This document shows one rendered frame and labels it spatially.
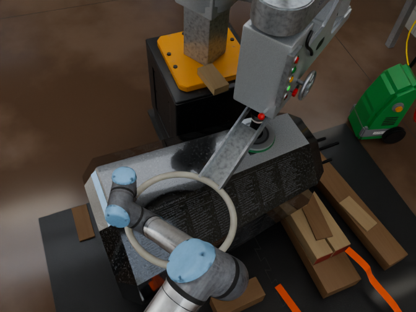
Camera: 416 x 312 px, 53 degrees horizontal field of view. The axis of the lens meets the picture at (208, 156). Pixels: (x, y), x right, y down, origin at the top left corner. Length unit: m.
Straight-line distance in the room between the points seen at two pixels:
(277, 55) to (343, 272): 1.52
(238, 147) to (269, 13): 0.71
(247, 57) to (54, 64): 2.43
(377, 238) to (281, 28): 1.74
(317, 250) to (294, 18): 1.50
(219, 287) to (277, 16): 0.94
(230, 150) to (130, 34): 2.31
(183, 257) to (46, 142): 2.42
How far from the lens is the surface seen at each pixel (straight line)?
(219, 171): 1.97
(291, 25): 1.59
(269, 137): 2.20
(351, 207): 2.96
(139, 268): 2.05
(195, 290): 1.05
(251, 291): 2.55
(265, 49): 1.69
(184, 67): 2.59
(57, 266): 2.81
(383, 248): 2.92
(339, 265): 2.74
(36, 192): 3.11
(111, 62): 3.83
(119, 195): 1.55
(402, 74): 3.23
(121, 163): 2.12
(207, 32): 2.43
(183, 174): 1.95
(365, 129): 3.36
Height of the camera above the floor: 2.54
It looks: 55 degrees down
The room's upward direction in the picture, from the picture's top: 5 degrees clockwise
